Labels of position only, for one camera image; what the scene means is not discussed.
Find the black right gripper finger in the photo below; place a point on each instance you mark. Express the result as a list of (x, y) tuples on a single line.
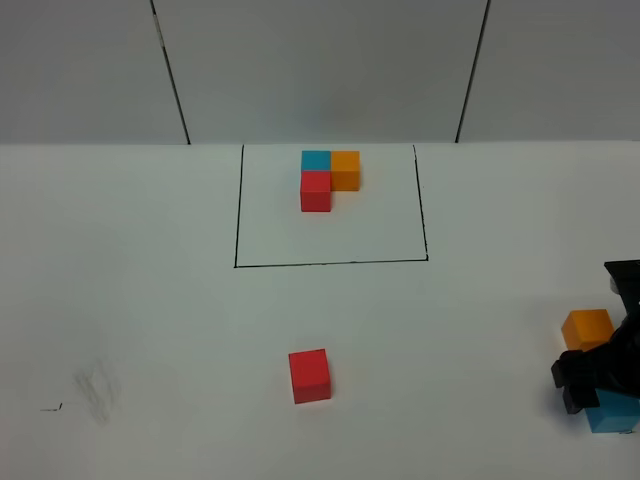
[(580, 400)]

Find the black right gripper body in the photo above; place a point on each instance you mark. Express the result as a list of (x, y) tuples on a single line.
[(614, 365)]

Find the loose orange cube block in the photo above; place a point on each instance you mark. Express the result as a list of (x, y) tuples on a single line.
[(584, 330)]

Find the template orange cube block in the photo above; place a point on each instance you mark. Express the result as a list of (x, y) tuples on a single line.
[(345, 171)]

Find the template red cube block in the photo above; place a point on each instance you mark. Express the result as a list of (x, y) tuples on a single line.
[(315, 191)]

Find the template blue cube block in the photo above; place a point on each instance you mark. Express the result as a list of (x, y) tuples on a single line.
[(315, 160)]

